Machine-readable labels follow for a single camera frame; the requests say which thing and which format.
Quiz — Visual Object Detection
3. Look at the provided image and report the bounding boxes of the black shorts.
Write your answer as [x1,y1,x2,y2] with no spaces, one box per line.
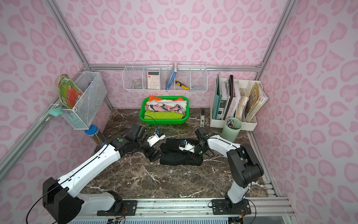
[159,139,203,166]

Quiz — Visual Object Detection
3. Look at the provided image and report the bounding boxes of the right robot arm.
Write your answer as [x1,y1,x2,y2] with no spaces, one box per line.
[194,127,264,204]

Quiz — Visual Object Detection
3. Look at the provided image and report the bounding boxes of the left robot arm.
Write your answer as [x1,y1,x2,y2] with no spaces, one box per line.
[42,124,165,224]

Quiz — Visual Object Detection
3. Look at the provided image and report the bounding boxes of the mint green pencil cup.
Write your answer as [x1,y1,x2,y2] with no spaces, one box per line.
[221,118,242,142]

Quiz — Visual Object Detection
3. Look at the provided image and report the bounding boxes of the bundle of pencils in cup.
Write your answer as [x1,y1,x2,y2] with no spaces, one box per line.
[226,119,235,129]

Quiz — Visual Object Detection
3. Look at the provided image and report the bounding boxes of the green plastic basket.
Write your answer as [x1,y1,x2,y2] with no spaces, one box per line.
[139,96,189,125]

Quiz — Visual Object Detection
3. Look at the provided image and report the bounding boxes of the folded clothes in basket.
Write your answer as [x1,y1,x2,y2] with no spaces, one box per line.
[144,96,188,119]

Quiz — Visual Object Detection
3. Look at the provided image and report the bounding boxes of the teal folder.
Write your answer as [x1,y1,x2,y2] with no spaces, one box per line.
[212,75,222,120]

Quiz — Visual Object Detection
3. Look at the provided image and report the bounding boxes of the blue lidded pencil tube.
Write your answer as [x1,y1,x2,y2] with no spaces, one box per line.
[84,125,106,145]

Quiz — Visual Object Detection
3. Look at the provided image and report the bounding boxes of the white book organizer box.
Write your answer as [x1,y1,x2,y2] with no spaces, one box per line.
[210,76,262,131]

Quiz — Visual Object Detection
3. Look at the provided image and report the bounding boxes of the yellow utility knife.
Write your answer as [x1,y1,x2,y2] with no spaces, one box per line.
[175,81,190,91]

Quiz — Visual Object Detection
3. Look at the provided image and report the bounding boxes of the white mesh side basket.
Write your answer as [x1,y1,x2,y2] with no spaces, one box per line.
[62,71,107,130]

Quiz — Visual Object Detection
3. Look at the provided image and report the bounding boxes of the orange English textbook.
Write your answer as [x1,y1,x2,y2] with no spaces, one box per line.
[245,83,260,121]

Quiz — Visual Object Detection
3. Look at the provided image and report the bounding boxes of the white orange calculator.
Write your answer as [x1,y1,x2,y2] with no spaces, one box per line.
[147,71,160,90]

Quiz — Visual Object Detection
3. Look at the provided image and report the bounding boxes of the blue book on shelf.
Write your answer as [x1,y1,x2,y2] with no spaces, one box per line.
[165,62,177,91]

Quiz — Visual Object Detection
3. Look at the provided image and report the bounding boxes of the green red snack packet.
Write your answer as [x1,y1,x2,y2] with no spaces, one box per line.
[58,74,84,109]

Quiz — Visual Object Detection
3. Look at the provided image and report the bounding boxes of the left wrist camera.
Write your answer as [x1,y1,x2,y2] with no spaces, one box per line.
[147,130,166,147]

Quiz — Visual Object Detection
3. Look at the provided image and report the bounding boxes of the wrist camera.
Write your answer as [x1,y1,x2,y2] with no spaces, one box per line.
[179,140,195,153]
[147,130,166,147]

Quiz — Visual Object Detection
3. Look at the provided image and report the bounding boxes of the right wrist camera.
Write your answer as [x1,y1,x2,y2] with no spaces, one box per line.
[179,140,195,153]

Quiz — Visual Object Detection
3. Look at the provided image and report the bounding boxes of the white wire wall shelf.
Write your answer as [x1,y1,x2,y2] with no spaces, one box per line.
[122,61,208,92]

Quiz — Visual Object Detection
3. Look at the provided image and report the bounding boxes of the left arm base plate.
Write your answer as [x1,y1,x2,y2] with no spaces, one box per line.
[97,199,138,217]

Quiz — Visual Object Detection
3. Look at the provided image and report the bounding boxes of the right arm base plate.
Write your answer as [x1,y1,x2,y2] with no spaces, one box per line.
[208,199,252,216]

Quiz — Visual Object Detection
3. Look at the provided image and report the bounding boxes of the mint green wall hook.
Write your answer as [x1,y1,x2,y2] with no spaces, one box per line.
[49,107,63,117]

